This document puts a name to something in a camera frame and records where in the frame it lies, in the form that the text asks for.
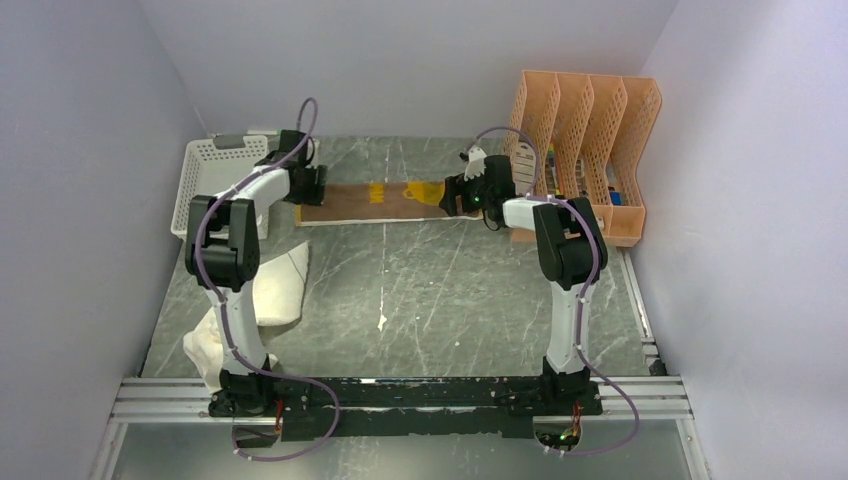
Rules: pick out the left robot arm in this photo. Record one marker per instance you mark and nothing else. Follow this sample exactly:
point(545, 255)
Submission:
point(223, 254)

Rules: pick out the white plastic basket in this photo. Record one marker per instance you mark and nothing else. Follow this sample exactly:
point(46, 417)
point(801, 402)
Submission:
point(212, 165)

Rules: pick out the orange file organizer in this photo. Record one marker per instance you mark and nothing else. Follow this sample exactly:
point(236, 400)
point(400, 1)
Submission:
point(577, 134)

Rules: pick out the yellow brown bear towel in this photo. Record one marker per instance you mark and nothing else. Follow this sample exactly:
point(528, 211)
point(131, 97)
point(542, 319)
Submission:
point(374, 203)

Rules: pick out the cream white towel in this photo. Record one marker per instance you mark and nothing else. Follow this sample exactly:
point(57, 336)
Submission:
point(278, 292)

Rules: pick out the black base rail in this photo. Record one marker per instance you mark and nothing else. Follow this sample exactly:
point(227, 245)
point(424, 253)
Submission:
point(351, 407)

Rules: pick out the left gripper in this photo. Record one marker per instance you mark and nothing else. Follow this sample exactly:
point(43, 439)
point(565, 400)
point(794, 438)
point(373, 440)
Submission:
point(315, 194)

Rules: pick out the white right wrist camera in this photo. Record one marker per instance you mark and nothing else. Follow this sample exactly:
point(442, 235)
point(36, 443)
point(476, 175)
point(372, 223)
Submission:
point(475, 165)

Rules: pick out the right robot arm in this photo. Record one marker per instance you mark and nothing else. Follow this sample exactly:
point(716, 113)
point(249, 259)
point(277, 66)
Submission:
point(571, 257)

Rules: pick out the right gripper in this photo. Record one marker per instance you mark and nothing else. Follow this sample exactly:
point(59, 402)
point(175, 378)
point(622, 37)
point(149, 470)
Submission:
point(455, 187)

